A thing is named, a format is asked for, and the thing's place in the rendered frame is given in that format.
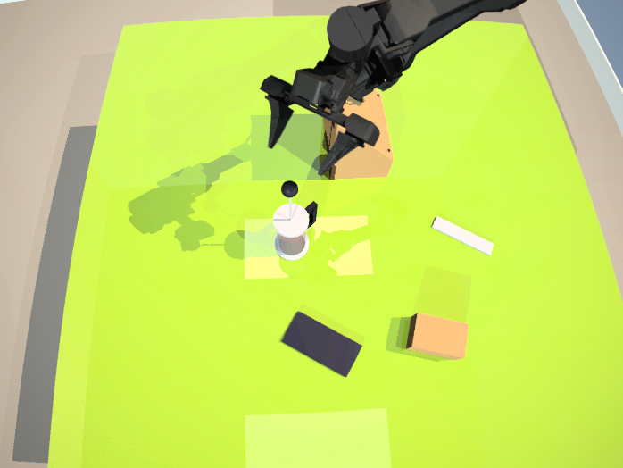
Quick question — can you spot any french press coffee maker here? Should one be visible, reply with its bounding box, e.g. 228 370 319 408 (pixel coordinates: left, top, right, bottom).
273 180 318 261

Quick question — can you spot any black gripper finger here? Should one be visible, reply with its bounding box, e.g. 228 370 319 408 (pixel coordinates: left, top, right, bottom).
318 131 365 176
264 95 294 149

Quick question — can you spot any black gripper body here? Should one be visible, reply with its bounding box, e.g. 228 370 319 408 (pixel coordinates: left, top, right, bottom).
260 57 380 146

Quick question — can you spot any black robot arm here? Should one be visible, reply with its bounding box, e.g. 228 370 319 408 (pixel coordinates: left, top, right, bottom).
291 0 527 106

